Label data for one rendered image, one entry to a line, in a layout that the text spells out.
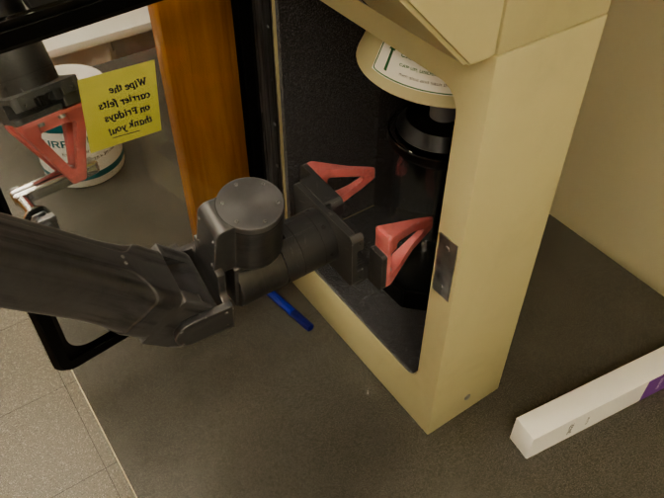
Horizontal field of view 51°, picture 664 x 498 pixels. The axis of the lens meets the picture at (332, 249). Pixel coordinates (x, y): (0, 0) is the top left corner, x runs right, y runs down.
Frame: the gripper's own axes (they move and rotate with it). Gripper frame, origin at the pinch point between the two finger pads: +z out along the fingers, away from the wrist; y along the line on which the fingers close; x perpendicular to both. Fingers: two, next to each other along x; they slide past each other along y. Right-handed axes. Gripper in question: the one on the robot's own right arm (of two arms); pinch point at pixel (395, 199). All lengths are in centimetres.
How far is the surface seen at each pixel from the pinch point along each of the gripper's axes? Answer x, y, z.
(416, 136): -7.6, -0.6, 1.6
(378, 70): -15.5, 0.5, -2.4
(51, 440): 116, 79, -47
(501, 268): -0.3, -13.6, 1.8
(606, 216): 21.1, -2.0, 38.3
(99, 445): 117, 70, -37
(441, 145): -7.4, -2.9, 2.7
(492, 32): -25.8, -13.6, -4.5
